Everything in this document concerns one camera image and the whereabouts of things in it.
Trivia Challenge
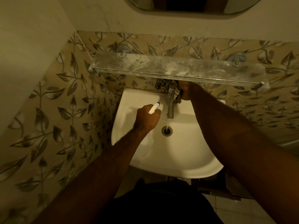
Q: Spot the person's right hand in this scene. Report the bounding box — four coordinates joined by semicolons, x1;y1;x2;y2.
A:
178;81;204;101

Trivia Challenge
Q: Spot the person's left hand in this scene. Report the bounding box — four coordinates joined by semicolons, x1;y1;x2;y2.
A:
133;104;162;134

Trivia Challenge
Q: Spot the white spray bottle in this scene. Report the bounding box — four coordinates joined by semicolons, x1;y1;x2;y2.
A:
149;102;161;114

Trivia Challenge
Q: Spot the patterned cleaning cloth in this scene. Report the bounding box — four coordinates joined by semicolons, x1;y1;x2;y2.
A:
155;78;184;104

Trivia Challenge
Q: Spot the person's left forearm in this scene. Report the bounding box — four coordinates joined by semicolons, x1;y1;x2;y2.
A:
31;127;151;224

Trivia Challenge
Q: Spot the person's right forearm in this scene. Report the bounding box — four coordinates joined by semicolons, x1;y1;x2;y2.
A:
187;87;299;224

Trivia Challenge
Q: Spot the metal sink drain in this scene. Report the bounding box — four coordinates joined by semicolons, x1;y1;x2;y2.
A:
161;125;173;137

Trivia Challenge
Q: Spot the metal faucet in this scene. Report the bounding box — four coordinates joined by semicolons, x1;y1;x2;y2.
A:
166;87;177;119

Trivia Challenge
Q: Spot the white ceramic sink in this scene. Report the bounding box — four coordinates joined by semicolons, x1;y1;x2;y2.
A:
111;88;226;179

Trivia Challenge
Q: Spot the dusty glass shelf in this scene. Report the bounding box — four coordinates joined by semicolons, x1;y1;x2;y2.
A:
91;52;268;88

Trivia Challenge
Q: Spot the person's dark clothing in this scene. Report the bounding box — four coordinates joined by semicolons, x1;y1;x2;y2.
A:
95;180;225;224

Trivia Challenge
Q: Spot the round metal shelf bracket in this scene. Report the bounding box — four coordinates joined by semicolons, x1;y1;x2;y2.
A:
226;52;247;66
116;45;132;57

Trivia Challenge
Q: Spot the wall mirror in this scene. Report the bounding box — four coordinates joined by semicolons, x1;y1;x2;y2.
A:
124;0;265;15

